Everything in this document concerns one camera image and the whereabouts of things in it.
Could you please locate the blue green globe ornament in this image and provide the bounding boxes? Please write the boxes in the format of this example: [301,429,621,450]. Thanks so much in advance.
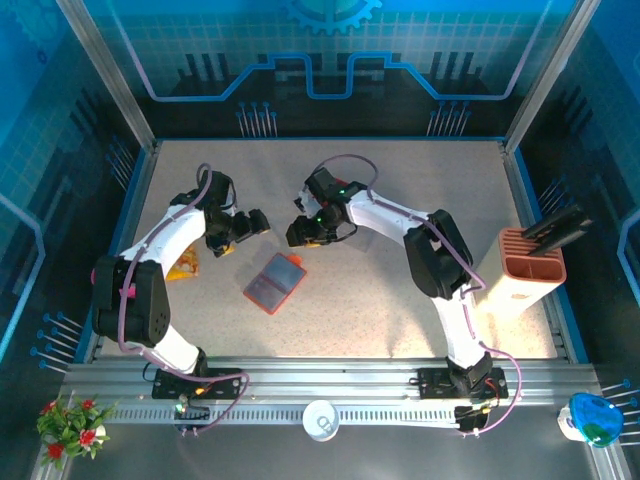
[556,392,626,448]

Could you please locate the white slotted cable duct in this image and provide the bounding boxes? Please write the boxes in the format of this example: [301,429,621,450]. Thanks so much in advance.
[112,407,461,426]

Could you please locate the orange card holder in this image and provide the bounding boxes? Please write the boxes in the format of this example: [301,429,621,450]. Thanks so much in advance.
[242,251,308,317]

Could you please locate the yellow snack packet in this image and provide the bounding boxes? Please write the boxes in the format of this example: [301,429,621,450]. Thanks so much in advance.
[165,243,202,283]

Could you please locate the orange white knife block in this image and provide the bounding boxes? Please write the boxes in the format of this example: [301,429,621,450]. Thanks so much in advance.
[472,227,568,317]

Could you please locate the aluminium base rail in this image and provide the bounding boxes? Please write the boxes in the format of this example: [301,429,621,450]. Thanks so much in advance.
[59,355,601,409]

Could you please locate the artificial plant red flowers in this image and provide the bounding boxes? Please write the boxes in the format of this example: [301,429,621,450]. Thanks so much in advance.
[35,393,119,472]

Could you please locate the aluminium frame post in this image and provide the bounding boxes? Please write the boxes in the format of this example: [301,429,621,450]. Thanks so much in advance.
[53,0,160,154]
[501,0,600,155]

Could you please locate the black VIP card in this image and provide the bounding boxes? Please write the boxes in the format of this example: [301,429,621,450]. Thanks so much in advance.
[247,274,285,312]

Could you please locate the black knife handle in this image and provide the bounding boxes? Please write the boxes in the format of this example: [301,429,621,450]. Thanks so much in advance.
[523,203,586,240]
[537,215,595,257]

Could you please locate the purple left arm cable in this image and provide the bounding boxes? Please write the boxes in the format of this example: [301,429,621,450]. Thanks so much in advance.
[117,162,251,437]

